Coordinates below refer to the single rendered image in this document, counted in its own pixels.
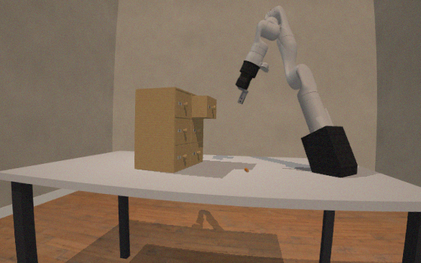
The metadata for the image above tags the brown wooden drawer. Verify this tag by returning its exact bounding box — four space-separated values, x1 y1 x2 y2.
192 96 216 119
175 90 191 117
191 120 203 141
175 118 191 143
175 144 190 171
191 142 203 164

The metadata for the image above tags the small tan wooden chest of drawers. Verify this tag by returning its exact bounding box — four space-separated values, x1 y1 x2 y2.
134 87 203 173

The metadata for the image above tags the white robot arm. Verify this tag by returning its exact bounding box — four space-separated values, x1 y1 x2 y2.
250 6 333 133

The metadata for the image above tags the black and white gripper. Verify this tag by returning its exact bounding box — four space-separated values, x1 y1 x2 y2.
236 51 269 104

